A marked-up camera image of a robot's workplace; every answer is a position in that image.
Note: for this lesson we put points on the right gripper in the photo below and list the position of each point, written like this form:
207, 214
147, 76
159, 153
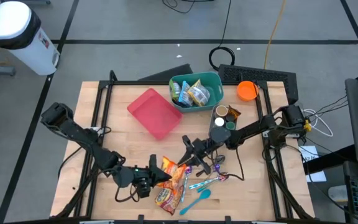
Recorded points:
202, 146

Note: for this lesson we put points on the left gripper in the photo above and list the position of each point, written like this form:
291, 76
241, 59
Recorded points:
143, 175

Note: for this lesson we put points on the orange ramen packet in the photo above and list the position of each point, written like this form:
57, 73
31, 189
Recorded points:
174, 169

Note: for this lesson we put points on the red ramen packet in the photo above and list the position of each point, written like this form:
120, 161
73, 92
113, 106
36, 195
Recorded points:
166, 199

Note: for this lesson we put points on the grey plastic bin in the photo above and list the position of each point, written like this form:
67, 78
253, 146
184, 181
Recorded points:
211, 119

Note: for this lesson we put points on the white-lid spice jar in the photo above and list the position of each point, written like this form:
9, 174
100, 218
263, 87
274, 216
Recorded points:
219, 121

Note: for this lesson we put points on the green-lid spice jar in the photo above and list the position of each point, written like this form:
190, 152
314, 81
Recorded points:
230, 125

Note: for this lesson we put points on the small black-lid spice jar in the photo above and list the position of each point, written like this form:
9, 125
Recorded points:
230, 118

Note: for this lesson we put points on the tan-lid spice jar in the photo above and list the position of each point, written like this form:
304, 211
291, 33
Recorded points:
221, 110

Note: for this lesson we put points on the orange-brown snack packet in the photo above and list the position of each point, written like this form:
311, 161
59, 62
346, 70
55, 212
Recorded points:
236, 112

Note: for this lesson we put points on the yellow ramen packet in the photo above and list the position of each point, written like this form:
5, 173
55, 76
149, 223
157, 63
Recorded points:
199, 93

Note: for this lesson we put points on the green-edged silver snack packet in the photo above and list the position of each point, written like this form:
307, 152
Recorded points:
175, 90

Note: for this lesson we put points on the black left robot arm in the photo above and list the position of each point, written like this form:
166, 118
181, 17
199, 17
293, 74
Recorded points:
82, 137

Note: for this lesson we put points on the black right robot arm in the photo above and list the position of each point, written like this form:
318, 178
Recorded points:
259, 124

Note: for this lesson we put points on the dark metal spoon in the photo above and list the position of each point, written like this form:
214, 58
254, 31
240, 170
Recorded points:
220, 159

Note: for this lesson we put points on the teal plastic spoon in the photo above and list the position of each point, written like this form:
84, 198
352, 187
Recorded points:
204, 194

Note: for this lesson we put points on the pink plastic tray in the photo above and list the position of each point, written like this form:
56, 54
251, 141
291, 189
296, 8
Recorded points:
154, 112

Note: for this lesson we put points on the teal plastic bin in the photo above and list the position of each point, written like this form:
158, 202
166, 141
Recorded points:
214, 90

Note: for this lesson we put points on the black flat panel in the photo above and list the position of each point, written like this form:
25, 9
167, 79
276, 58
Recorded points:
169, 74

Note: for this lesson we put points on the orange plastic bowl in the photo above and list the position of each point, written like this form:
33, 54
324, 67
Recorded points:
247, 91

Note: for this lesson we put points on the yellow plug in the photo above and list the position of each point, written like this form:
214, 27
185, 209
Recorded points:
306, 125

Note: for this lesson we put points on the white paper sheet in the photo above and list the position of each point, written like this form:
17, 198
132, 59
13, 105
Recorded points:
317, 177

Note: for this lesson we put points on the white computer mouse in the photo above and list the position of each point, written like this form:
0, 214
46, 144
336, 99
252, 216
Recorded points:
337, 193

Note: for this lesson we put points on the black desk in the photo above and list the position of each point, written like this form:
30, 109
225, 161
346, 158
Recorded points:
350, 169

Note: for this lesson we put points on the white trash can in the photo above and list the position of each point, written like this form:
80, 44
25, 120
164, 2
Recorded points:
26, 46

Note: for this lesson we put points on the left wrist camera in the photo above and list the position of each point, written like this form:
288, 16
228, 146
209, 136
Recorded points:
143, 190

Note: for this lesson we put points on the black table frame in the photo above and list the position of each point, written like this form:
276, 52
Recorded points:
129, 83

